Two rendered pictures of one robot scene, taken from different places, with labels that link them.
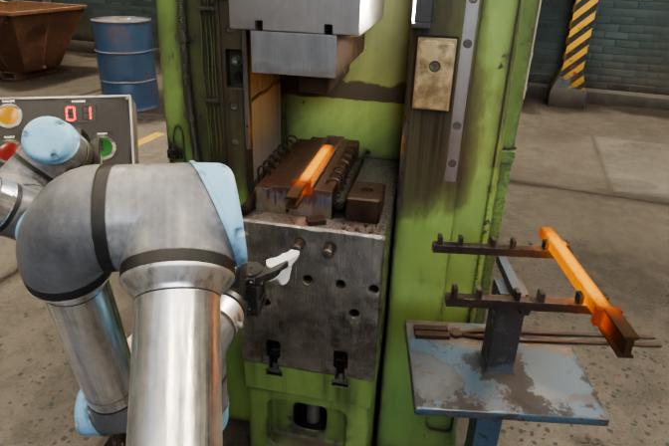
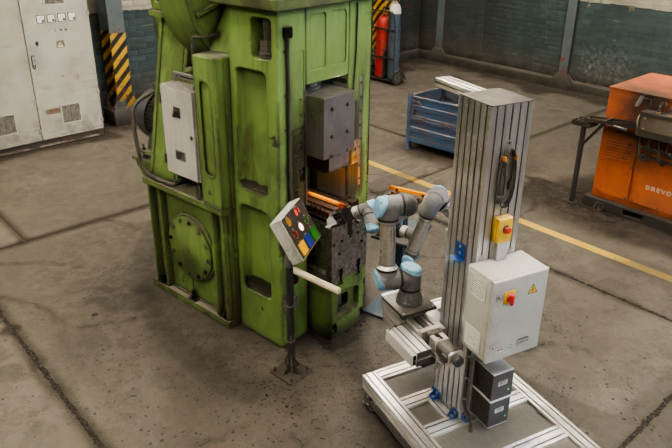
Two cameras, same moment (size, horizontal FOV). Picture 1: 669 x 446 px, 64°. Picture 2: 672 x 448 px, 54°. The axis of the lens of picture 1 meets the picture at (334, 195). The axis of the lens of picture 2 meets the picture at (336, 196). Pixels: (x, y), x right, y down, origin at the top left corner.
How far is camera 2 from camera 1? 3.94 m
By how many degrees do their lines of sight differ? 54
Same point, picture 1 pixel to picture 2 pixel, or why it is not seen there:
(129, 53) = not seen: outside the picture
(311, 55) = (343, 159)
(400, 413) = not seen: hidden behind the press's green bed
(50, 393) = (225, 390)
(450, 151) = (358, 174)
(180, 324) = not seen: hidden behind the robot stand
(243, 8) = (327, 152)
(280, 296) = (343, 248)
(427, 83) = (354, 155)
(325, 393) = (353, 280)
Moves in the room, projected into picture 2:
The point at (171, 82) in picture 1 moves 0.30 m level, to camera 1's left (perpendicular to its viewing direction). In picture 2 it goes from (283, 189) to (254, 206)
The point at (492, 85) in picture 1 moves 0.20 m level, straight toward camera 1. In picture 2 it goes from (365, 148) to (385, 155)
